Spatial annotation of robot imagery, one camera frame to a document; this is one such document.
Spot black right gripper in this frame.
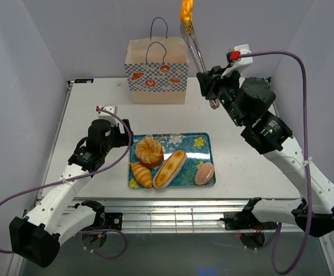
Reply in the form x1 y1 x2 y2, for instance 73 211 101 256
195 65 245 128

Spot metal tongs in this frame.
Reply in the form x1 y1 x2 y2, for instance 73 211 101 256
180 22 219 109

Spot checkered paper bag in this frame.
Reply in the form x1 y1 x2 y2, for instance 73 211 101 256
124 24 189 105

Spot twisted bread stick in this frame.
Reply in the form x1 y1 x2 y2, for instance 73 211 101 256
180 0 194 34

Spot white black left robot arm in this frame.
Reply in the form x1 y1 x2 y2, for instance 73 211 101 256
9 119 133 267

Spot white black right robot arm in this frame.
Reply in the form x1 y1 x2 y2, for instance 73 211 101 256
196 66 334 237

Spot flat baguette bread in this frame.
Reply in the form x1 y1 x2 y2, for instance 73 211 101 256
153 150 187 189

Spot sugared round bun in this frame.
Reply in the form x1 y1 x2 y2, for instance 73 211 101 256
135 137 164 168

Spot striped croissant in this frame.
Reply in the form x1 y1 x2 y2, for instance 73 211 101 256
130 163 153 189

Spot teal floral tray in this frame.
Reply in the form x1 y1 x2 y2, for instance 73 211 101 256
129 132 214 189

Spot pink sugared bun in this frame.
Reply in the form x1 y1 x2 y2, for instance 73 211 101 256
195 162 215 186

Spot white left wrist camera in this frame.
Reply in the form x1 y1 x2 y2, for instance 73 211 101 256
96 104 117 119

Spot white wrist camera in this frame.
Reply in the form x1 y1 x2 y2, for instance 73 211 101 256
96 104 117 119
221 44 253 79

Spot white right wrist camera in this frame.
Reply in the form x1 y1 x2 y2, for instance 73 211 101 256
221 44 253 79

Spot aluminium frame rail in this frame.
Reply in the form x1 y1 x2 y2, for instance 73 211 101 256
95 198 248 234

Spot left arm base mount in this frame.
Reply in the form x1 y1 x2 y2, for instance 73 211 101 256
103 212 123 231

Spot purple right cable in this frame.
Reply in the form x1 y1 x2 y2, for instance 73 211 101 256
250 51 313 274

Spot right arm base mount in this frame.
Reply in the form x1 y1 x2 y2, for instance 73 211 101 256
219 212 254 230

